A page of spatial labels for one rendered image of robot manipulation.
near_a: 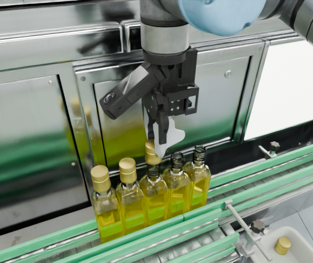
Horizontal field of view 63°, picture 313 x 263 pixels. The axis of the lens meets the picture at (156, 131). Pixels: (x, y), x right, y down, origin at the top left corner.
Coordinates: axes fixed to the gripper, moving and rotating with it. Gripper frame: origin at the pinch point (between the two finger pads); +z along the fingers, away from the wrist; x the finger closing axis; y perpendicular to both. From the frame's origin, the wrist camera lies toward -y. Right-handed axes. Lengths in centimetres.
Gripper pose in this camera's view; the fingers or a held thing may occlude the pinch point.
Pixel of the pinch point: (153, 146)
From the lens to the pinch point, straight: 52.4
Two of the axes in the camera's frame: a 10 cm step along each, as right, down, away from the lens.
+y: 9.2, -2.4, 3.1
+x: -3.9, -5.6, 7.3
